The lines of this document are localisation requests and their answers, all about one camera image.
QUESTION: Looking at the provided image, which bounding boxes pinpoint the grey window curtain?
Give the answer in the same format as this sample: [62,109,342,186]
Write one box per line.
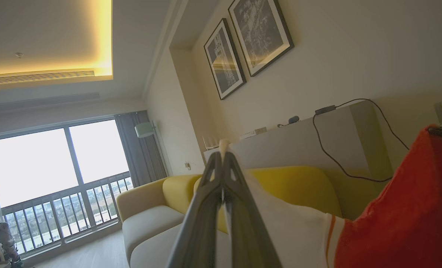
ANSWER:
[115,110,168,188]

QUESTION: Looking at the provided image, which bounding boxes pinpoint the black framed wall picture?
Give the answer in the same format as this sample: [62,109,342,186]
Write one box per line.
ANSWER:
[228,0,295,77]
[204,18,247,101]

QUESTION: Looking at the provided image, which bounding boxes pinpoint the black power adapter cable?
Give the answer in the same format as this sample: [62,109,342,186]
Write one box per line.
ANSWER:
[312,98,411,183]

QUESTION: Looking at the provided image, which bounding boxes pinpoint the grey balcony railing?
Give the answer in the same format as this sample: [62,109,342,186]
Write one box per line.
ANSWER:
[1,171,134,253]

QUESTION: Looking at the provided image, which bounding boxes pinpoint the white cabinet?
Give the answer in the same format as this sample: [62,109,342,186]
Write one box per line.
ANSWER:
[203,100,393,220]

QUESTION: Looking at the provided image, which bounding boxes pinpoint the white ceiling air vent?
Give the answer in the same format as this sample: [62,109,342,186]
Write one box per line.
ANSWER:
[0,69,96,87]

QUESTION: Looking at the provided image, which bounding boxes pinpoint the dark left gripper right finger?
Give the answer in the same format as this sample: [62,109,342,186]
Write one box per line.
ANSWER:
[222,148,283,268]

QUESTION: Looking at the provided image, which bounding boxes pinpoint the white shade floor lamp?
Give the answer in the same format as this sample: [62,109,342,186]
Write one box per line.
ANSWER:
[134,120,171,176]

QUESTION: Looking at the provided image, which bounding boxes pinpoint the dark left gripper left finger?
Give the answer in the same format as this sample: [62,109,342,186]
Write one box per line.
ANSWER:
[166,150,224,268]

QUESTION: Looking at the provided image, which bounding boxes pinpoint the red shorts with white panel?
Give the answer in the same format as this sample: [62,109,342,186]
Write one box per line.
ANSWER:
[218,139,442,268]

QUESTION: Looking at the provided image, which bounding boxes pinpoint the large glass window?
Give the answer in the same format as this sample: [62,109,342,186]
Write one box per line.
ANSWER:
[0,118,132,257]

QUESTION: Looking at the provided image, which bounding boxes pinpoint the yellow sofa backrest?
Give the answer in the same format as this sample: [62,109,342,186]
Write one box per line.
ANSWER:
[163,166,343,235]

